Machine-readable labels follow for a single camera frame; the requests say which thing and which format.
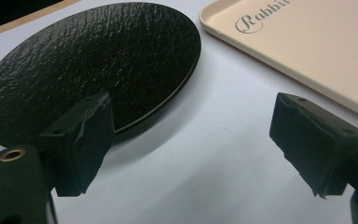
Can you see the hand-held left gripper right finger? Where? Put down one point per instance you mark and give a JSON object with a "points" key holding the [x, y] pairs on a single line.
{"points": [[310, 140]]}

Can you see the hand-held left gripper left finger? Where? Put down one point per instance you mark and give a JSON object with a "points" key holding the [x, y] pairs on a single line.
{"points": [[74, 146]]}

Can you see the black round textured plate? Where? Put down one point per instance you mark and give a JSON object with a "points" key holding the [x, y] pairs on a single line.
{"points": [[99, 62]]}

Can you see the beige plastic tray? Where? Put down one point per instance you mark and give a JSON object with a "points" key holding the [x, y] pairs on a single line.
{"points": [[307, 43]]}

